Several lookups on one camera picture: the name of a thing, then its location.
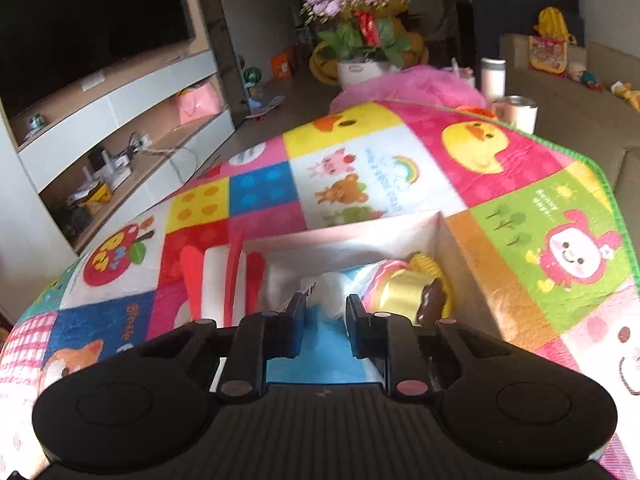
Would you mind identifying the black television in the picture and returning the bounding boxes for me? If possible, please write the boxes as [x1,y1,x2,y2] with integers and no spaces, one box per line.
[0,0,197,120]

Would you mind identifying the white thermos bottle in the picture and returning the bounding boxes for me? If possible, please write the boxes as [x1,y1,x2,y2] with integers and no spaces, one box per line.
[479,57,507,104]

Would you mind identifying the pink gift bag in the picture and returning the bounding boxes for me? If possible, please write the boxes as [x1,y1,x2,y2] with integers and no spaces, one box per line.
[175,82,222,124]

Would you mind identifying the pink cardboard box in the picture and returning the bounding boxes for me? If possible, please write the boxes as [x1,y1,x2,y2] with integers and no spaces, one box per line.
[239,210,508,387]

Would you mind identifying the patterned yellow gift bag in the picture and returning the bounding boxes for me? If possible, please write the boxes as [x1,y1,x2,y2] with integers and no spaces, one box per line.
[528,35,570,77]

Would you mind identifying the metal cup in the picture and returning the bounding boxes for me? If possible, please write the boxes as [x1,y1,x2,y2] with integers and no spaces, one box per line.
[492,94,539,134]

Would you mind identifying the orange paper bag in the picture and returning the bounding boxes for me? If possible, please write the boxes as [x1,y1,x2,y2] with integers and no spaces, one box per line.
[269,49,294,81]

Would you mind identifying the white router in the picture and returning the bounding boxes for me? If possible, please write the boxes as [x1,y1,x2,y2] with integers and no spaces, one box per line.
[86,142,132,182]

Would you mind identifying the beige sofa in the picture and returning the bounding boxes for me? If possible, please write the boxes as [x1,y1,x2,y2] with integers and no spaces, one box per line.
[499,32,640,213]

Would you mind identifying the purple orchid plant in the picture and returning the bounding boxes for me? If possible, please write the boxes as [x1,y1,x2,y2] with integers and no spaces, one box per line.
[299,0,417,69]

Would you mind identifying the white wooden TV cabinet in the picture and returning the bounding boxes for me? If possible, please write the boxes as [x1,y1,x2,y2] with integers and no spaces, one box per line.
[0,47,237,257]

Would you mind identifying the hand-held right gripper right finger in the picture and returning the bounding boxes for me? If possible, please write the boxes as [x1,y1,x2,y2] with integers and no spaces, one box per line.
[345,294,507,407]

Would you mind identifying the yellow box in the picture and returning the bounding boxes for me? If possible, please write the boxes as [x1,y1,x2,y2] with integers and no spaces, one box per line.
[66,182,112,217]

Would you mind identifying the colourful printed play mat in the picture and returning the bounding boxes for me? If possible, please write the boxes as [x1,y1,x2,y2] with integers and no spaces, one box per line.
[0,100,640,480]

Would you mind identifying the toy skateboard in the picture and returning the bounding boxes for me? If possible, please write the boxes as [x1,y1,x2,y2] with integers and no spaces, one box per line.
[244,95,287,122]

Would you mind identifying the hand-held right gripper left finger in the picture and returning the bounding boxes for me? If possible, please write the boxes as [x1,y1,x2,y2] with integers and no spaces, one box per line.
[145,292,309,407]

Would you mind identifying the pink fluffy blanket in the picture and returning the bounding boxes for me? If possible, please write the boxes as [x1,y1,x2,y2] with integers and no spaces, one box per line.
[329,64,487,117]

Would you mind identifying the white flower pot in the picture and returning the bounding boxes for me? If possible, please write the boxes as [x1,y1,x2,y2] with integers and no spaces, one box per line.
[335,58,392,89]

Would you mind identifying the orange plush toy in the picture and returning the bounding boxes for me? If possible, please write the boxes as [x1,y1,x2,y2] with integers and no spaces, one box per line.
[611,80,640,112]

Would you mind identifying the colourful small plush toy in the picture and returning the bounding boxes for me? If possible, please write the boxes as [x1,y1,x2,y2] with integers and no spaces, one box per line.
[567,62,604,92]

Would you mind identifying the blue white wet wipes packet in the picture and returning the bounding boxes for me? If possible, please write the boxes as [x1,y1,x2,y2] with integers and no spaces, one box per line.
[264,260,387,387]

